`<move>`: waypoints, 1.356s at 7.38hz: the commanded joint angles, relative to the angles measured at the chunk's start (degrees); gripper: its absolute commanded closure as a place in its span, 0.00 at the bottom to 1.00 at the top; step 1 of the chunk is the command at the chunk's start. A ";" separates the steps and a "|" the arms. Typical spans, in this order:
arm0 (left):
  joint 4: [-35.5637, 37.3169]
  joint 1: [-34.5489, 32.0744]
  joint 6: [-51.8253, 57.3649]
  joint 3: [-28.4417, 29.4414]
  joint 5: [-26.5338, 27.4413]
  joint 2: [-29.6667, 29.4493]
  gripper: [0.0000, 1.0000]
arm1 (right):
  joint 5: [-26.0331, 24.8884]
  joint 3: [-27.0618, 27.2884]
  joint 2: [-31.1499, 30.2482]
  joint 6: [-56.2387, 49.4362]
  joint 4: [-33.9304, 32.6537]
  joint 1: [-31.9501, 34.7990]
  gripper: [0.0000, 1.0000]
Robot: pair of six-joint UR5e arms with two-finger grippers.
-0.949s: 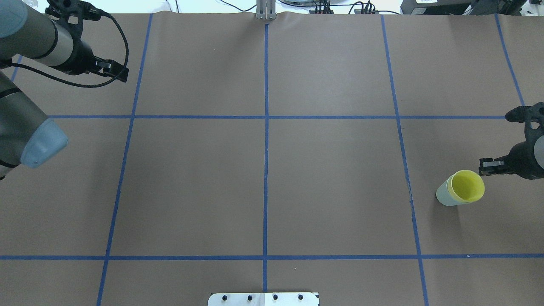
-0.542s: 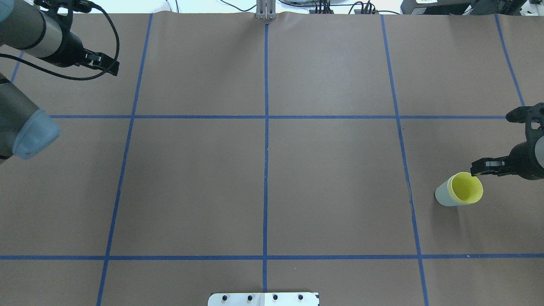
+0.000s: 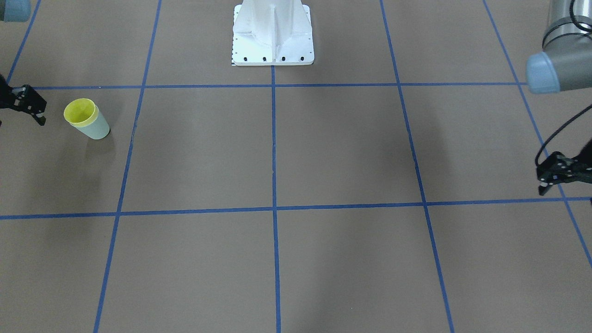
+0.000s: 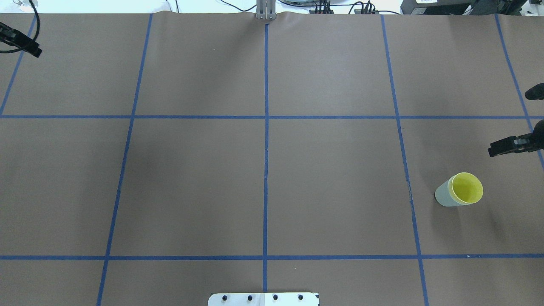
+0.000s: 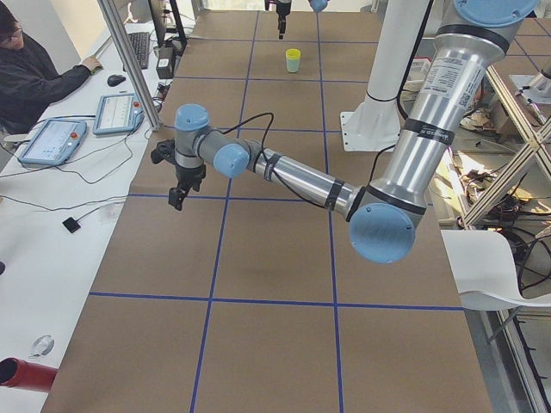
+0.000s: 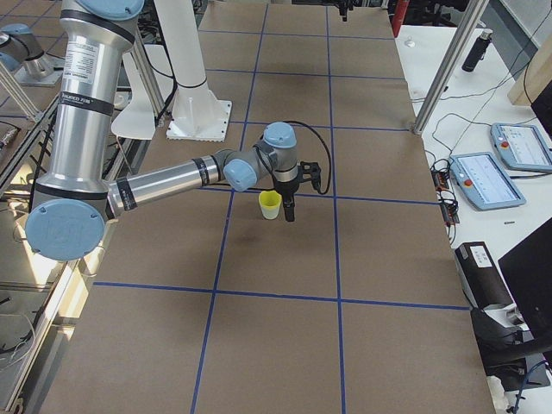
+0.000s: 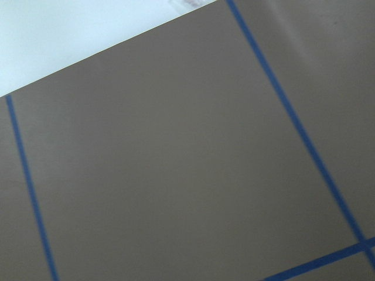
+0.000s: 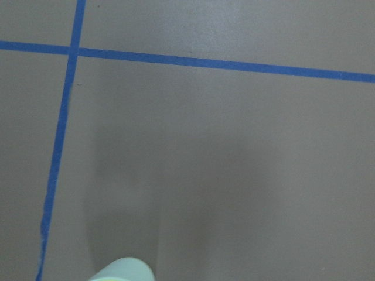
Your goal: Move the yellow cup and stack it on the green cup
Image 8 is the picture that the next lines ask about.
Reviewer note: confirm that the green plastic cup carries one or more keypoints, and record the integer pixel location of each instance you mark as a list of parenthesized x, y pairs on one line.
[(131, 269)]

